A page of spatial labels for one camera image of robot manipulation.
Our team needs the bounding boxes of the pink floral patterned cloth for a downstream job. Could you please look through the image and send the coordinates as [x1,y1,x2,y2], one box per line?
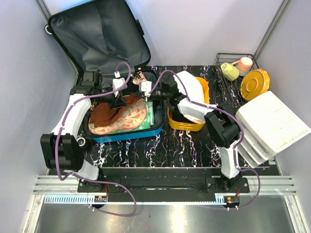
[88,100,147,135]

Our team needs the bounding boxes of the brown knitted towel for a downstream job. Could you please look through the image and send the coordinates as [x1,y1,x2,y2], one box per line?
[89,94,142,127]

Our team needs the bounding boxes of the green white tie-dye cloth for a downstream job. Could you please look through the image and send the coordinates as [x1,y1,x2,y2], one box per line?
[133,100,154,131]

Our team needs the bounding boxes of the white garment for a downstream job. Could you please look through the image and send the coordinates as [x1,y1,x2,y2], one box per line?
[175,70,206,126]

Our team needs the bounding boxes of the blue fish-print suitcase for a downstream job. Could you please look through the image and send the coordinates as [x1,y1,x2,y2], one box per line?
[46,0,165,143]

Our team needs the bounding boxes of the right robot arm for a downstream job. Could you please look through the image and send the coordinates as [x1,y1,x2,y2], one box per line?
[143,70,242,193]

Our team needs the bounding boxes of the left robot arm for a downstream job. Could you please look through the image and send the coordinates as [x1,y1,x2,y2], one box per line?
[40,70,131,192]

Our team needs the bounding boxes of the black floral print garment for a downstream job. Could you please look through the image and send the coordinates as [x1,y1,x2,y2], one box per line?
[131,71,147,85]

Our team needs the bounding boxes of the orange plastic basket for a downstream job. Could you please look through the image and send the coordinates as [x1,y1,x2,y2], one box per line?
[168,77,209,132]

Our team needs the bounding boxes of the green cup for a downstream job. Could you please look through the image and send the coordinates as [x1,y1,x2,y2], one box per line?
[221,63,240,81]

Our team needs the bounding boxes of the pink cup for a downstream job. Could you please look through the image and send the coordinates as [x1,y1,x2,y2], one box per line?
[231,57,253,77]

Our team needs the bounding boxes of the yellow plate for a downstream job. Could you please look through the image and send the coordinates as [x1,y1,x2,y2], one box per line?
[240,68,270,101]

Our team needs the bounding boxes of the white drawer organizer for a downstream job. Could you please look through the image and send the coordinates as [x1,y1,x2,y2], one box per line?
[235,91,311,168]

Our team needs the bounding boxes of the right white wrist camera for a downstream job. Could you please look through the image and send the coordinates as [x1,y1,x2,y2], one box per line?
[138,81,152,97]

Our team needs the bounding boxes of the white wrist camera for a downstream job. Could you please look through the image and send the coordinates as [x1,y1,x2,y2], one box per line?
[138,81,152,97]
[112,71,127,97]

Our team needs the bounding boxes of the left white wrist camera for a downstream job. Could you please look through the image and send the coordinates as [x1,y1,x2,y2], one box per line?
[112,71,127,97]

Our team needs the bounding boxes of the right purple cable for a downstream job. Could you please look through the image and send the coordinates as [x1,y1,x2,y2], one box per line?
[148,70,262,211]

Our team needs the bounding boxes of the purple cable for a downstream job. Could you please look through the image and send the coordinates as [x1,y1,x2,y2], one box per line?
[55,62,137,216]
[148,70,262,211]

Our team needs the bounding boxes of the black wire dish rack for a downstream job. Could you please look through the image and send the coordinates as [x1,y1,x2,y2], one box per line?
[215,52,259,111]

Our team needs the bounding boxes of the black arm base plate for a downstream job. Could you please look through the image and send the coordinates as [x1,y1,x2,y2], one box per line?
[77,166,250,203]

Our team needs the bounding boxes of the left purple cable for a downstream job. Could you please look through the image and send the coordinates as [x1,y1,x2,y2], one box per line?
[55,62,137,216]

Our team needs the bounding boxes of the aluminium rail frame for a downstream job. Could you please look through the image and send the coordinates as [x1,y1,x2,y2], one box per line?
[23,173,311,233]

